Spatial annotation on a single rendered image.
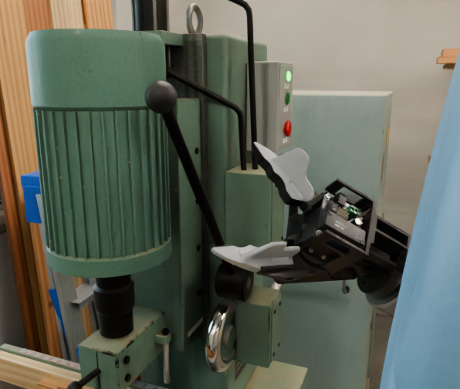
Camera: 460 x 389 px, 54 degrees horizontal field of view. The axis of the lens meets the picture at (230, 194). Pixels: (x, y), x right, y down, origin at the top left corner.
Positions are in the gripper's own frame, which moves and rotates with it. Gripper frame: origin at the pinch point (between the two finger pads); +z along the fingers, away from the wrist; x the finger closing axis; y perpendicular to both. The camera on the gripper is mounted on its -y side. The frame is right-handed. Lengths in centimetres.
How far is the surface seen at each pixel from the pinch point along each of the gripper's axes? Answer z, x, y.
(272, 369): -39, -4, -57
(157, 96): 11.7, -4.1, 3.2
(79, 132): 18.1, -2.9, -8.1
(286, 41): -27, -207, -121
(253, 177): -6.8, -17.2, -16.5
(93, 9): 69, -155, -132
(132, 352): -2.5, 11.9, -31.2
